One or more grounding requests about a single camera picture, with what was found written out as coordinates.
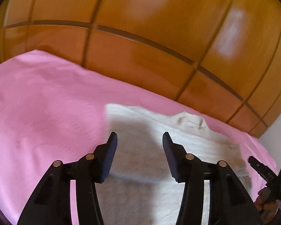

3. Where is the pink quilted blanket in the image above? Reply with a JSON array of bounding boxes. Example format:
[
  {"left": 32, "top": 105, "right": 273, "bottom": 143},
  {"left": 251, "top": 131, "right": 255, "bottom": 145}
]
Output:
[{"left": 0, "top": 49, "right": 278, "bottom": 225}]

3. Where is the person's right hand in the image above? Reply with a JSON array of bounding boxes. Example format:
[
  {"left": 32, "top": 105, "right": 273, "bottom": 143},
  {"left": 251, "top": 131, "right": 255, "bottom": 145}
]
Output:
[{"left": 255, "top": 187, "right": 280, "bottom": 219}]

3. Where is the white knit sweater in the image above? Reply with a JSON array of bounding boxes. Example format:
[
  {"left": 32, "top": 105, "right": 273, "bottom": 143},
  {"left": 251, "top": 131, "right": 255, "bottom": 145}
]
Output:
[{"left": 94, "top": 103, "right": 252, "bottom": 225}]

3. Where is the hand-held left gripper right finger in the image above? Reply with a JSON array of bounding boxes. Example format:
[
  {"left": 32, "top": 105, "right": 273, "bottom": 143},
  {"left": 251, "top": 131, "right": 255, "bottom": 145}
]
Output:
[{"left": 162, "top": 132, "right": 264, "bottom": 225}]

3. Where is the wooden headboard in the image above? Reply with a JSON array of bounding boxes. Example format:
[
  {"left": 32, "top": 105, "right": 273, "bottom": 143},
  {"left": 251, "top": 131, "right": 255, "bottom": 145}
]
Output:
[{"left": 0, "top": 0, "right": 281, "bottom": 139}]

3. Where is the white upholstered panel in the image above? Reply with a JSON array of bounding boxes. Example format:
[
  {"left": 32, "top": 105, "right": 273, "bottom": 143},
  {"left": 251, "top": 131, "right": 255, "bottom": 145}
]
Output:
[{"left": 258, "top": 111, "right": 281, "bottom": 160}]

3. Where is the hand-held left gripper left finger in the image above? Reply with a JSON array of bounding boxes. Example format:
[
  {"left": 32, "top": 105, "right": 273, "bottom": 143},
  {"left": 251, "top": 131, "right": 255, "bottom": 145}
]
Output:
[{"left": 17, "top": 131, "right": 119, "bottom": 225}]

